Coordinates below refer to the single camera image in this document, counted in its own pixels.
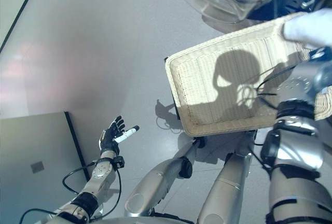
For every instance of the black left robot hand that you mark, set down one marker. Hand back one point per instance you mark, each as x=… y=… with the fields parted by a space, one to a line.
x=110 y=141

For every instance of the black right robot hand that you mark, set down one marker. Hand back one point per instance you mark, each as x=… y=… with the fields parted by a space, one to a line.
x=324 y=73

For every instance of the white cloth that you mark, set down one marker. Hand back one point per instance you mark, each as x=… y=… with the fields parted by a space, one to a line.
x=308 y=27

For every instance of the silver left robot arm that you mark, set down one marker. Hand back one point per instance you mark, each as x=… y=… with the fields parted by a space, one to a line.
x=101 y=177

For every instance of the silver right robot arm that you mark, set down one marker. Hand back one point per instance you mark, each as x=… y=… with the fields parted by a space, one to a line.
x=293 y=156

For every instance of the grey label plate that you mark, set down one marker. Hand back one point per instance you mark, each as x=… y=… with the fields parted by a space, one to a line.
x=37 y=167

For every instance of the cream wicker basket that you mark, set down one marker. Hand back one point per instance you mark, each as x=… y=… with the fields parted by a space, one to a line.
x=207 y=78

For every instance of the silver right robot leg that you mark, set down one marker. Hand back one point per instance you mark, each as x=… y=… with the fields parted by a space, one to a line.
x=228 y=187

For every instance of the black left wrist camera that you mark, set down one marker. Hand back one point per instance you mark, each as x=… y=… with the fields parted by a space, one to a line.
x=119 y=162

